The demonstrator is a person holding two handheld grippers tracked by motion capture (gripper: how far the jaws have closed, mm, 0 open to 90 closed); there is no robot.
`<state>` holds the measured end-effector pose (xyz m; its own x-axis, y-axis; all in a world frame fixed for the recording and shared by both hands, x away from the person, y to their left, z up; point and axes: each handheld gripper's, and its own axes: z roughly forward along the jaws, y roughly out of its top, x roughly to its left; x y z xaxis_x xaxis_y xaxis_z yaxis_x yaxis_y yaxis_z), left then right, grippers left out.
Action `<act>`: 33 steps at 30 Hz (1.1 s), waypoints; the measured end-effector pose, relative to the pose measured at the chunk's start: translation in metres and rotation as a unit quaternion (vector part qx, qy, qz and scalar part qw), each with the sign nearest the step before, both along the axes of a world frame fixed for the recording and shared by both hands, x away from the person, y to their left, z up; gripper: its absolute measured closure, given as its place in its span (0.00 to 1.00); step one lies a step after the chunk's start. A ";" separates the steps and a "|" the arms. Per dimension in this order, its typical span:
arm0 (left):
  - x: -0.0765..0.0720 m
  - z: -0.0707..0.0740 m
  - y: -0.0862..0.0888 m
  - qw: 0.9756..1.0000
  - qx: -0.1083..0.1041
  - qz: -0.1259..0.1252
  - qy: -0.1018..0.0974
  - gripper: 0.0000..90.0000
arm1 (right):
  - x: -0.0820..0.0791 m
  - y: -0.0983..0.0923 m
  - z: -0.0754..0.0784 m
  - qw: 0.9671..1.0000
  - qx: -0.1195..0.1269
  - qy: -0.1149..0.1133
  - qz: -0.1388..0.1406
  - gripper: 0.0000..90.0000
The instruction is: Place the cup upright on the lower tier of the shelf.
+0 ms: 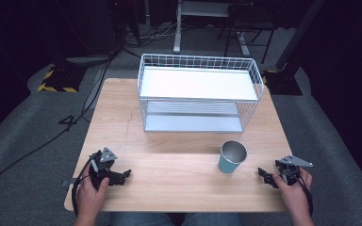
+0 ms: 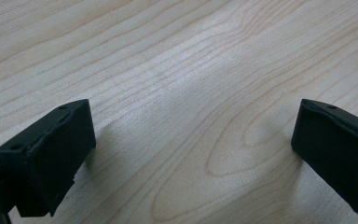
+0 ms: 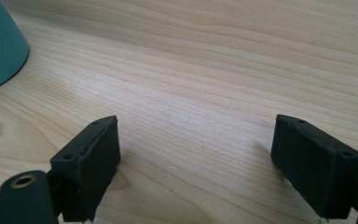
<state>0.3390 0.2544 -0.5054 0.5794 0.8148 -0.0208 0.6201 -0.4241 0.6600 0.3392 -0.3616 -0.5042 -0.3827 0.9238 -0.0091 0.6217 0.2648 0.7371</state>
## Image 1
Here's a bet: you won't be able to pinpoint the person's right hand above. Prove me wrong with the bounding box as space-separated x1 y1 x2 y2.
271 168 314 218

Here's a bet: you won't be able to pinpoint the black slanted stand pole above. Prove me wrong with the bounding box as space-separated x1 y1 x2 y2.
274 0 325 72

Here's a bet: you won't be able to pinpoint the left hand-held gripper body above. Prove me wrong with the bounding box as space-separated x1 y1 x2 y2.
89 146 119 190

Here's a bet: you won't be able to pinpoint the black base with yellow stripes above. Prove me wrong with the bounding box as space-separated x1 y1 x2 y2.
37 64 89 94

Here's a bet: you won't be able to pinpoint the tangle of floor cables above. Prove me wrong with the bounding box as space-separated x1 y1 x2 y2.
119 18 187 59

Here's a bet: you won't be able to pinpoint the white wire two-tier rack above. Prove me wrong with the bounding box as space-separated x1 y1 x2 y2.
137 53 265 134

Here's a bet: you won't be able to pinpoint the person's left hand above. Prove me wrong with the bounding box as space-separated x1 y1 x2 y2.
74 173 110 218

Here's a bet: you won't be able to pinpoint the black metal chair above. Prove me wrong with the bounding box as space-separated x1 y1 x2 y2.
216 3 278 65

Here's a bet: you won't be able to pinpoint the black stand base plate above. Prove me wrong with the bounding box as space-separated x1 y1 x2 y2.
261 69 304 97

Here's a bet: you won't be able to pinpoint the white metal desk frame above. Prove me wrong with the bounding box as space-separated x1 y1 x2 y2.
173 0 253 58

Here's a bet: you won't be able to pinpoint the long black floor cable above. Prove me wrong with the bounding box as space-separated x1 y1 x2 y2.
0 50 121 195

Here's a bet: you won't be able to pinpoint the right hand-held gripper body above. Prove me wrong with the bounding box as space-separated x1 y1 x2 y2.
274 153 314 186

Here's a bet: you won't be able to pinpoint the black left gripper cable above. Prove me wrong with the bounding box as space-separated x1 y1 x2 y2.
71 155 96 218

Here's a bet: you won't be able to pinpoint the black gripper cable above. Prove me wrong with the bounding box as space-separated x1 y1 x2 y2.
71 155 96 218
295 174 315 218

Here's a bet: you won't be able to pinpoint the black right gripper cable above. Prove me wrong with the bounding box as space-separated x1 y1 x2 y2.
295 174 315 218

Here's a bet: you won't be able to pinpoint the teal cup with metal inside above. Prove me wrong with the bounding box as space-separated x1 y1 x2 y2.
217 139 249 175

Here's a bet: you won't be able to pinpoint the person's legs in jeans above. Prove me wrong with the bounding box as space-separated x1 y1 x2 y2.
108 212 243 226

